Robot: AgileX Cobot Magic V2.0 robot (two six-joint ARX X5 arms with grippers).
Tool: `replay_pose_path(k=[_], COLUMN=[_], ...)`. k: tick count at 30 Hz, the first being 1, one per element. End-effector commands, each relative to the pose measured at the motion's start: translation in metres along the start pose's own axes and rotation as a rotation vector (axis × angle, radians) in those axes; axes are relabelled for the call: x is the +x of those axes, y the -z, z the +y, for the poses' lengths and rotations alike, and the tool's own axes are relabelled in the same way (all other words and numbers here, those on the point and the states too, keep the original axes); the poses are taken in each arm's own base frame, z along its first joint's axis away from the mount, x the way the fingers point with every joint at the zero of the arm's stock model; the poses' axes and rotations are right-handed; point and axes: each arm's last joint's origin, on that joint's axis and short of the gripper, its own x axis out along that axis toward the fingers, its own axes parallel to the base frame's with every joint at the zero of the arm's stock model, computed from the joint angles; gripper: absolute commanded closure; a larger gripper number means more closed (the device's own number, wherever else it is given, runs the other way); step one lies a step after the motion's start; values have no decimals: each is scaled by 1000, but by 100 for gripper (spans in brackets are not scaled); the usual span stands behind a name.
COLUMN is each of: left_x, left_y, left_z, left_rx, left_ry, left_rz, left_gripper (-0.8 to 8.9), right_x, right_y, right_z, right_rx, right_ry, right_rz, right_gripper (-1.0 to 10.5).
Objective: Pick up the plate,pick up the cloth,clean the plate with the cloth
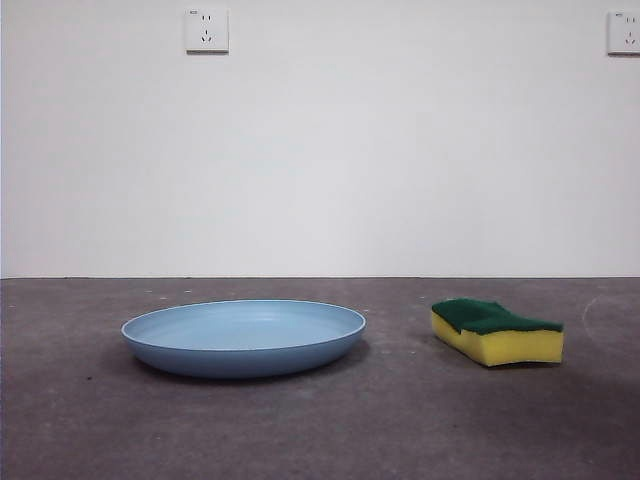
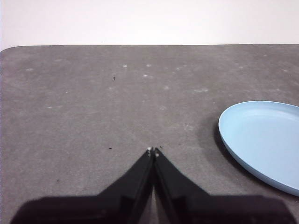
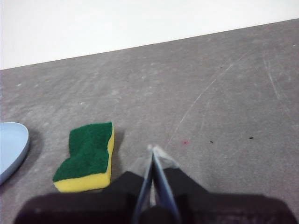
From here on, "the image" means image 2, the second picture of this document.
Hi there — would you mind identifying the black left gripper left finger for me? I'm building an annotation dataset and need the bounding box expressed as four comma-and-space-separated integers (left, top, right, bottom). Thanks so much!
9, 147, 154, 224

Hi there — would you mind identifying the light blue round plate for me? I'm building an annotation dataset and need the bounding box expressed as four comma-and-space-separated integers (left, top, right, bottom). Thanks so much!
218, 100, 299, 197

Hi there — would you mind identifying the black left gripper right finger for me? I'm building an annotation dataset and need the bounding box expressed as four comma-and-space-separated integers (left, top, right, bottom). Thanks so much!
153, 147, 296, 224

